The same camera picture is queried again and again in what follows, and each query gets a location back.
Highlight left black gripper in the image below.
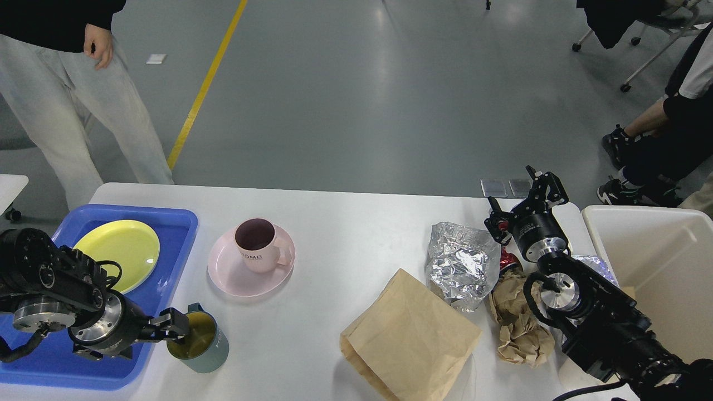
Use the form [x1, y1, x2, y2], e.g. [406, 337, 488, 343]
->
[68, 290, 189, 359]

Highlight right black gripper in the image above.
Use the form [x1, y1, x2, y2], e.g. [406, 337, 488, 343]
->
[484, 165, 569, 262]

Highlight teal mug yellow inside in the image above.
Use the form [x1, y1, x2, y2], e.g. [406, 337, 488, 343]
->
[167, 302, 229, 373]

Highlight pink plate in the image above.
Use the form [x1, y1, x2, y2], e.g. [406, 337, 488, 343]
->
[207, 226, 295, 299]

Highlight pink mug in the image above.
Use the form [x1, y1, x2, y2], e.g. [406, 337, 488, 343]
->
[234, 218, 295, 273]

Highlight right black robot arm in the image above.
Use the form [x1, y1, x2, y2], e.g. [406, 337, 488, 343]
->
[484, 167, 712, 400]

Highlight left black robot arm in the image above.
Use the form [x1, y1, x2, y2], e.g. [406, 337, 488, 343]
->
[1, 228, 189, 363]

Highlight crushed red can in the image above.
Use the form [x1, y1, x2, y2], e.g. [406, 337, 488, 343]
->
[497, 221, 525, 277]

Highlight crumpled aluminium foil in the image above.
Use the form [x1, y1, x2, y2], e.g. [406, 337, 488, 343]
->
[425, 222, 501, 312]

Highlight yellow plate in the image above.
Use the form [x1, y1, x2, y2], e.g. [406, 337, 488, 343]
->
[74, 220, 160, 294]

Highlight small foil piece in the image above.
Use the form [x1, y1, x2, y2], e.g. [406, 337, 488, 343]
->
[572, 255, 620, 287]

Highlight blue plastic tray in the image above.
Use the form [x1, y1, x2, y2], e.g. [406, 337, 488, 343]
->
[1, 204, 198, 391]

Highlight crumpled brown paper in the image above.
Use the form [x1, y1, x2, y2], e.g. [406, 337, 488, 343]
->
[488, 270, 554, 368]

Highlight white plastic bin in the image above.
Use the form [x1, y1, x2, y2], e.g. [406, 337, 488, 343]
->
[554, 204, 712, 363]

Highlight seated person black clothes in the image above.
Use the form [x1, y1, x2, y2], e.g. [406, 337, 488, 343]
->
[597, 26, 712, 215]

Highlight brown paper bag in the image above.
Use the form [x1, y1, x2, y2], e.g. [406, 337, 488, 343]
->
[339, 269, 482, 400]

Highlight office chair with jacket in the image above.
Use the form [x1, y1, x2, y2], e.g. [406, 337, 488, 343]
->
[572, 0, 713, 93]

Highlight white side table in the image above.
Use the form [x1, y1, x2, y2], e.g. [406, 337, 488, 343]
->
[1, 173, 29, 222]

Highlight standing person grey trousers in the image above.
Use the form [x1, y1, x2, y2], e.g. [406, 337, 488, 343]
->
[1, 1, 174, 209]

